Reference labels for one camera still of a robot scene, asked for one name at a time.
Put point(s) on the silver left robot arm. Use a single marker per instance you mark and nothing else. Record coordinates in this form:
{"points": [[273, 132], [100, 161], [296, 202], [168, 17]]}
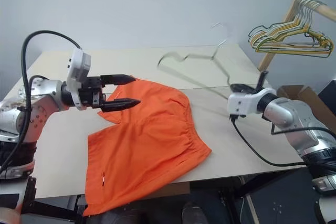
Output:
{"points": [[42, 90]]}

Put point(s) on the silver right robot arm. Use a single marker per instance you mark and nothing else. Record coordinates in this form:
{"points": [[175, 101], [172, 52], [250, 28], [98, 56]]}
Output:
{"points": [[288, 111]]}

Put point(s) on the wooden clothes rack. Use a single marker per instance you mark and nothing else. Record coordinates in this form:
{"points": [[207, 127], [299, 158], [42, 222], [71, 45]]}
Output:
{"points": [[273, 51]]}

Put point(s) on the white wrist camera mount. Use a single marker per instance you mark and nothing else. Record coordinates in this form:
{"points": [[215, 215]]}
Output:
{"points": [[78, 64], [244, 103]]}

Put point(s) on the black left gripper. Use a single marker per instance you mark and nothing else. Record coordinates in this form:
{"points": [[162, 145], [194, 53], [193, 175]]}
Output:
{"points": [[89, 93]]}

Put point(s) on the brown cardboard box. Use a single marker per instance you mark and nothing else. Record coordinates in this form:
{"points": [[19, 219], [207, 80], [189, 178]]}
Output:
{"points": [[309, 98]]}

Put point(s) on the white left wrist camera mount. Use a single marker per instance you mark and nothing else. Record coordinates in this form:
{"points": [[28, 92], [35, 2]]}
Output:
{"points": [[78, 64]]}

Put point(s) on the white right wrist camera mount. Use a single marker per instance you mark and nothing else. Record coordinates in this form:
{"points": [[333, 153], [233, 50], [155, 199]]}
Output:
{"points": [[244, 103]]}

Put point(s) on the tan rounded object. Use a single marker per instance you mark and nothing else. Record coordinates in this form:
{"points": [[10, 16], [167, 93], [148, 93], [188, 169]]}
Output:
{"points": [[9, 216]]}

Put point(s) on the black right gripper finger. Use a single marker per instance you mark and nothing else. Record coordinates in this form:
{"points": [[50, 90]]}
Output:
{"points": [[241, 88], [263, 79]]}

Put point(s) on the black rectangular object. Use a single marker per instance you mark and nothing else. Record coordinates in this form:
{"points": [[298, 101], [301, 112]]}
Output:
{"points": [[329, 93]]}

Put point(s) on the dark rounded shape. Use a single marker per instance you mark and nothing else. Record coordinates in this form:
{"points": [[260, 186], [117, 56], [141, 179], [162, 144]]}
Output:
{"points": [[194, 213]]}

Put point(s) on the brown panel under table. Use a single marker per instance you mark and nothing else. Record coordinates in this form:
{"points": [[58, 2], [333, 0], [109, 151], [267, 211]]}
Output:
{"points": [[178, 189]]}

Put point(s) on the orange shorts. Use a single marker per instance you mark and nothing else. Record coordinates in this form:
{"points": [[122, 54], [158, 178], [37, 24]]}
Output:
{"points": [[147, 134]]}

